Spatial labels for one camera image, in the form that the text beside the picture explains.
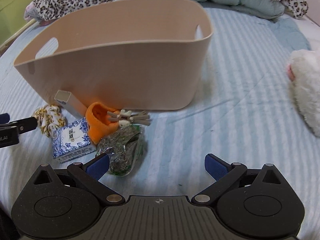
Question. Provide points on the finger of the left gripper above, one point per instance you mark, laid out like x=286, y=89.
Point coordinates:
x=22, y=125

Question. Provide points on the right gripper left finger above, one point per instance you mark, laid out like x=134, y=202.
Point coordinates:
x=87, y=176

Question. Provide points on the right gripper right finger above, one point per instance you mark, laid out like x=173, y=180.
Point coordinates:
x=226, y=175

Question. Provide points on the leopard print hair scrunchie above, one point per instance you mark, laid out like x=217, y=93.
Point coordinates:
x=49, y=119

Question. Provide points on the blue white porcelain-pattern box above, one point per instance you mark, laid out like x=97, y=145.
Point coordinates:
x=72, y=141

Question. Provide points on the clear bag of dried herbs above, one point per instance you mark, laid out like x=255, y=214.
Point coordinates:
x=124, y=148

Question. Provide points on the orange knitted pouch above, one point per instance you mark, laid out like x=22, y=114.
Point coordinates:
x=98, y=121

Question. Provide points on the tall white carton box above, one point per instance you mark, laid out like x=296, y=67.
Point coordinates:
x=70, y=103

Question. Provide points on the blue striped bed sheet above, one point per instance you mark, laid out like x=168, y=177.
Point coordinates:
x=243, y=110

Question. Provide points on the pink cloth under blanket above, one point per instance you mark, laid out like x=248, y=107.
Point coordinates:
x=30, y=12

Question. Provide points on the beige plastic storage basket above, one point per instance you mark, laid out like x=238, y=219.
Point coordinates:
x=131, y=54

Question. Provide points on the white plush toy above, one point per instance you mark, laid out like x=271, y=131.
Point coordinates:
x=303, y=71

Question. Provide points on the teal quilted comforter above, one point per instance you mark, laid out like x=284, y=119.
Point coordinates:
x=266, y=9

